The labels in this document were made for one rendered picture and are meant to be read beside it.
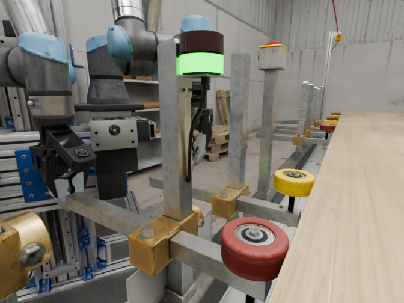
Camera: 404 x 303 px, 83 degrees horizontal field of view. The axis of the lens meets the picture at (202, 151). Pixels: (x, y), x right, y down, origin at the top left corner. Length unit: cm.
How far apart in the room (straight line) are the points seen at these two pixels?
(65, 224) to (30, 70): 72
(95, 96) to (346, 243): 82
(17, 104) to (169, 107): 74
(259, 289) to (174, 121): 24
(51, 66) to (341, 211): 55
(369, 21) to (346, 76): 138
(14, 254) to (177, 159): 21
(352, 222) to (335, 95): 766
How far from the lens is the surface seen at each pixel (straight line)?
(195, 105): 55
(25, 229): 24
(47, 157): 54
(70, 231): 113
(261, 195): 88
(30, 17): 73
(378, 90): 796
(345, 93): 798
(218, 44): 32
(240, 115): 56
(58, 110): 53
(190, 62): 31
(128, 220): 43
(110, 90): 88
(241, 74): 56
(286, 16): 867
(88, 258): 132
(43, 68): 53
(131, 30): 63
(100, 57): 90
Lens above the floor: 107
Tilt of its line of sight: 14 degrees down
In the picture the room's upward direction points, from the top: straight up
